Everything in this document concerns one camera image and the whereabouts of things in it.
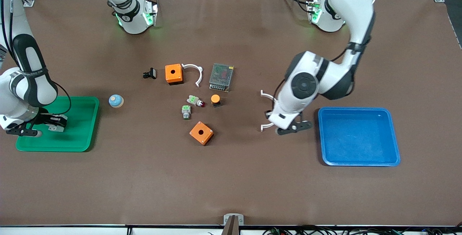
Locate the green plastic tray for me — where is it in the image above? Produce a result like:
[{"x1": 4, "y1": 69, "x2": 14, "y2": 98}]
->
[{"x1": 16, "y1": 96, "x2": 100, "y2": 152}]

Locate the large white curved clip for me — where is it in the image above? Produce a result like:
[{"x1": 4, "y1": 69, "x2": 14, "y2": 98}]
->
[{"x1": 260, "y1": 90, "x2": 278, "y2": 132}]

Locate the blue and cream round buzzer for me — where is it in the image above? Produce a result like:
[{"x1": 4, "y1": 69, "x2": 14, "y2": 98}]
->
[{"x1": 108, "y1": 94, "x2": 125, "y2": 109}]

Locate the blue plastic tray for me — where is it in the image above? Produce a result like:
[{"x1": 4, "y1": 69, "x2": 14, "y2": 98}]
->
[{"x1": 318, "y1": 107, "x2": 401, "y2": 167}]

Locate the metal mesh power supply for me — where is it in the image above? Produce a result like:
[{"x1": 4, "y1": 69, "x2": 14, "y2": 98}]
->
[{"x1": 209, "y1": 62, "x2": 235, "y2": 93}]

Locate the orange button box tilted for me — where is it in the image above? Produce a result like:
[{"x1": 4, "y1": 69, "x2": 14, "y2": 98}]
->
[{"x1": 189, "y1": 121, "x2": 214, "y2": 146}]

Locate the red indicator lamp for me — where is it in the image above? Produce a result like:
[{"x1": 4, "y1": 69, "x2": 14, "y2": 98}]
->
[{"x1": 186, "y1": 95, "x2": 206, "y2": 108}]

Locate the brown table mat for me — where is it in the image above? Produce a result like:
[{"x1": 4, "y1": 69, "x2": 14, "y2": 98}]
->
[{"x1": 0, "y1": 0, "x2": 462, "y2": 227}]

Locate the small white curved clip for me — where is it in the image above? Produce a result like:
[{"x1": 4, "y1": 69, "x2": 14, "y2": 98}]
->
[{"x1": 181, "y1": 63, "x2": 203, "y2": 88}]

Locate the orange button box upright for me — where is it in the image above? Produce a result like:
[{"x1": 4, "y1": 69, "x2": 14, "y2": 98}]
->
[{"x1": 165, "y1": 64, "x2": 184, "y2": 86}]

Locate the black cable bundle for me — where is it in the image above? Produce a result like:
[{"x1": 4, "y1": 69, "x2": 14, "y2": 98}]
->
[{"x1": 263, "y1": 224, "x2": 462, "y2": 235}]

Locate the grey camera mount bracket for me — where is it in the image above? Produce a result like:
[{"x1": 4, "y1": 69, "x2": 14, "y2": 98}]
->
[{"x1": 221, "y1": 214, "x2": 244, "y2": 235}]

